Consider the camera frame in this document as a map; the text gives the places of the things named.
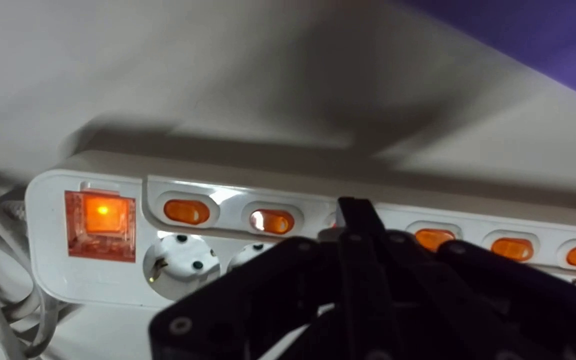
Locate white power strip cable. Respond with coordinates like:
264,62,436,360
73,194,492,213
0,175,69,360

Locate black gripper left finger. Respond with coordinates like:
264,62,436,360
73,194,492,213
147,228,350,360

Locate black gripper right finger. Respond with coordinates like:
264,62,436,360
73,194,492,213
337,198,576,360

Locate purple mat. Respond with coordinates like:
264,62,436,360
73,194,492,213
401,0,576,93

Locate white power strip orange switches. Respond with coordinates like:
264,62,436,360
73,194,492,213
26,153,576,309

